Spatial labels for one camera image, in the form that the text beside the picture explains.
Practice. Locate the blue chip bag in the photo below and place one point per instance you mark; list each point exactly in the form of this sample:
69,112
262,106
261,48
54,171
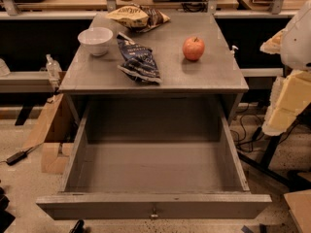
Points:
139,63

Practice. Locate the open grey top drawer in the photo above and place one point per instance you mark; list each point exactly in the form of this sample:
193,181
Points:
131,155

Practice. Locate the brown cardboard box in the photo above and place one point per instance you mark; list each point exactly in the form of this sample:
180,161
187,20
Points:
51,132

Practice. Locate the yellow chip bag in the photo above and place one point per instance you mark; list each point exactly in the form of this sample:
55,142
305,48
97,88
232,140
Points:
138,18

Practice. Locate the clear plastic bottle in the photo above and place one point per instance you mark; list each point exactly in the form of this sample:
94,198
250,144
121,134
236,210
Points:
53,67

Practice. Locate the grey wooden cabinet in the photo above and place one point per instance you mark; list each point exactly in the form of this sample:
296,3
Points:
216,71

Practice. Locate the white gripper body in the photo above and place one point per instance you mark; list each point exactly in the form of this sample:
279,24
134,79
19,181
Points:
297,40

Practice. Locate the black power adapter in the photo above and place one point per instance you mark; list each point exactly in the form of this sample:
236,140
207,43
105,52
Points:
15,158

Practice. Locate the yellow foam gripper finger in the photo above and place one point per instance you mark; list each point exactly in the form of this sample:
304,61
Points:
273,45
289,98

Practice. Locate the small white pump bottle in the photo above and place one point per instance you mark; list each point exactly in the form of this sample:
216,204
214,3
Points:
234,50

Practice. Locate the white ceramic bowl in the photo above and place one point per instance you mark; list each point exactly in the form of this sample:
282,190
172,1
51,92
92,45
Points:
96,40

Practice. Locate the metal drawer knob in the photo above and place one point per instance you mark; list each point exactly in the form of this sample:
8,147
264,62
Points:
154,215

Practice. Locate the red apple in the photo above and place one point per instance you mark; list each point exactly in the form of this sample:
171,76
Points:
193,48

